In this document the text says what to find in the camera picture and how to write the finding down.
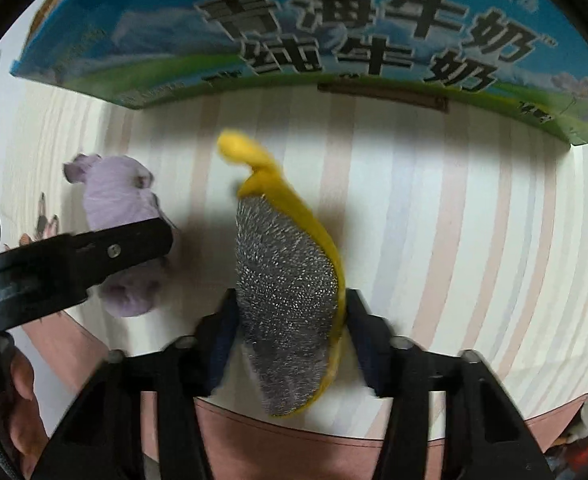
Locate purple cloth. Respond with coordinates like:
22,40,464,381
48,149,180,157
62,154,169,318

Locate yellow silver scouring sponge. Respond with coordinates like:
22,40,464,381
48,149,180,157
217,129,346,417

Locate person left hand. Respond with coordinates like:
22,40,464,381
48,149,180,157
0,333,48,479

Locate striped table cloth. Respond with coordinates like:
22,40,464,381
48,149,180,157
3,81,588,441

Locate brown cardboard box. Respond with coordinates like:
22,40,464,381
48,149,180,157
12,0,588,145

